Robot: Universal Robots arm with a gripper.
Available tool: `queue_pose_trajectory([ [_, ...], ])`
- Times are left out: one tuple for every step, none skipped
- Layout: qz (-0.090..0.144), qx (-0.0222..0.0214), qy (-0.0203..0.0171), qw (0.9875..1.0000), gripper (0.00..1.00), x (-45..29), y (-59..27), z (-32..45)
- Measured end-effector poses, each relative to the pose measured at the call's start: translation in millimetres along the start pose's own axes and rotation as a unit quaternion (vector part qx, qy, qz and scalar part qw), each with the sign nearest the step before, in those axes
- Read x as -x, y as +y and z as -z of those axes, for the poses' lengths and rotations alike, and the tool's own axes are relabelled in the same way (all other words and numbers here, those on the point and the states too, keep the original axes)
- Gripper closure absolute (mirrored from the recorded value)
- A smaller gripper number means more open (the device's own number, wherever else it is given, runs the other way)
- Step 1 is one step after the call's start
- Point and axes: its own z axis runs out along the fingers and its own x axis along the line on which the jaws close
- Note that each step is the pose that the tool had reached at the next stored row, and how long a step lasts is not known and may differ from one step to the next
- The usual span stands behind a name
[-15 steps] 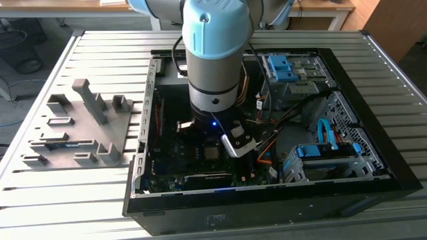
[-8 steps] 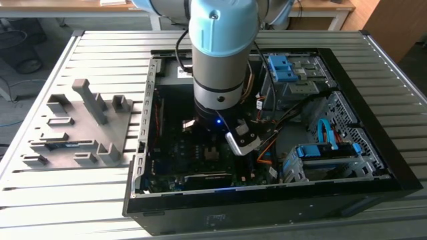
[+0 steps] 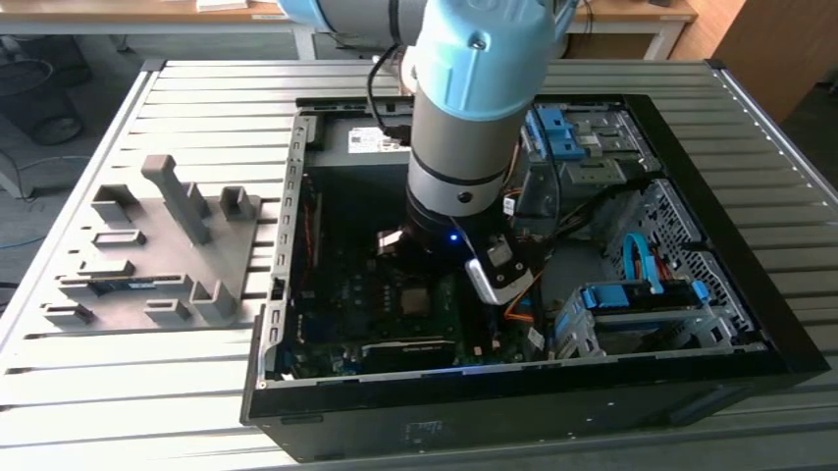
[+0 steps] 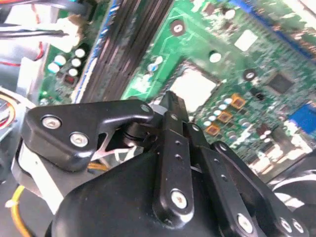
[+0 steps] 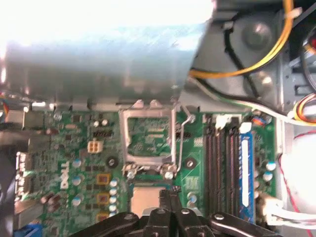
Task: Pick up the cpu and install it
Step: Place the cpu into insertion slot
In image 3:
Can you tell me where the CPU socket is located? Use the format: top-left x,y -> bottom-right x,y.
394,284 -> 439,320

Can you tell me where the black RAM slot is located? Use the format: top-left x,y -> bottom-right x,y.
455,274 -> 485,355

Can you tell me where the green motherboard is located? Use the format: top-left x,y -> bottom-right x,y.
287,215 -> 545,379

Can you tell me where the grey power supply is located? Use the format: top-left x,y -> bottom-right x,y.
306,116 -> 421,217

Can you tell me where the black graphics card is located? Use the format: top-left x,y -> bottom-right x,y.
358,339 -> 459,374

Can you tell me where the grey metal disk bay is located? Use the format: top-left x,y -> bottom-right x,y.
553,284 -> 751,357
517,105 -> 657,217

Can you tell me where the hard disk in blue carrier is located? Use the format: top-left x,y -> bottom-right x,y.
579,280 -> 710,313

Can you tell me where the blue disk carrier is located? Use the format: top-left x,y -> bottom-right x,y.
523,108 -> 589,161

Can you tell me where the black PC case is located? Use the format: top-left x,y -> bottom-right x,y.
240,92 -> 832,462

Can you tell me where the grey parts rack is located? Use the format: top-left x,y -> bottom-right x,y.
39,154 -> 263,331

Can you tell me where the RAM stick with blue label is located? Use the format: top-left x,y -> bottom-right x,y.
88,277 -> 163,296

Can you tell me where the wooden cabinet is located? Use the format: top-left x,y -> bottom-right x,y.
710,0 -> 838,124

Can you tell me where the wooden desk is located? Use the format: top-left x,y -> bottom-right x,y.
0,0 -> 699,60

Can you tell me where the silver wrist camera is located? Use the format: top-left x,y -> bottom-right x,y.
463,234 -> 535,306

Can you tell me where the red wire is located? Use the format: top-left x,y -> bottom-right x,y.
302,188 -> 326,295

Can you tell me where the orange wire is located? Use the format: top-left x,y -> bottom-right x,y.
503,274 -> 545,323

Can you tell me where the black cable bundle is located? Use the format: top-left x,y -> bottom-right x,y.
523,179 -> 651,276

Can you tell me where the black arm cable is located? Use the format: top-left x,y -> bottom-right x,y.
364,42 -> 415,146

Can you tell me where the blue wire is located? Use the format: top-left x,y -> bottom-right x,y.
621,231 -> 666,295

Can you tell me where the blue floor cable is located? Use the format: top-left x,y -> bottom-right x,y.
0,235 -> 51,251

